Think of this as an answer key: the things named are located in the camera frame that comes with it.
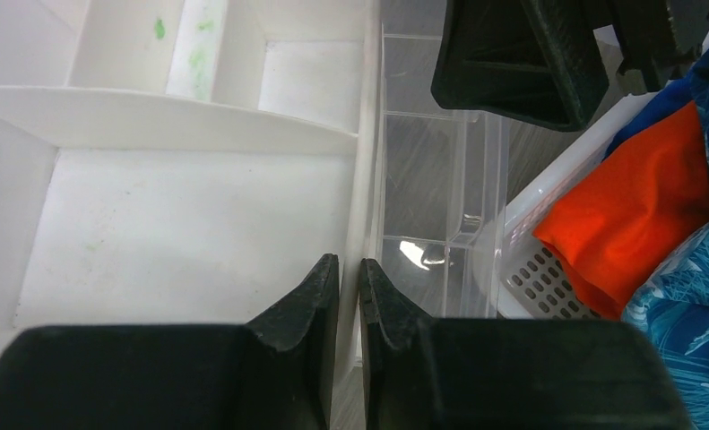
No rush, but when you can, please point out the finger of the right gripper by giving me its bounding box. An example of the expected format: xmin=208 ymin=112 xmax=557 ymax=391
xmin=591 ymin=0 xmax=709 ymax=92
xmin=430 ymin=0 xmax=610 ymax=132

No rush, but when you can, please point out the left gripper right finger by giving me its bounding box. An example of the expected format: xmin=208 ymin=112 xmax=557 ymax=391
xmin=359 ymin=259 xmax=692 ymax=429

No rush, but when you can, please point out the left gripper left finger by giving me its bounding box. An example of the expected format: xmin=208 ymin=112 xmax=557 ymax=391
xmin=0 ymin=254 xmax=339 ymax=429

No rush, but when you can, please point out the orange garment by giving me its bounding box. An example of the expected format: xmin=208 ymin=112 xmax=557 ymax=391
xmin=532 ymin=102 xmax=709 ymax=320

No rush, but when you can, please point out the white divided organizer tray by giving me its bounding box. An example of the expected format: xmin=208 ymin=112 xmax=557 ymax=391
xmin=0 ymin=0 xmax=510 ymax=387

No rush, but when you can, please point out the blue patterned garment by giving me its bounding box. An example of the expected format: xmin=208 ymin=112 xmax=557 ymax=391
xmin=622 ymin=48 xmax=709 ymax=429

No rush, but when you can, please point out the blue cloth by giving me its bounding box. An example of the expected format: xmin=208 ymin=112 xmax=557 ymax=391
xmin=603 ymin=77 xmax=692 ymax=159

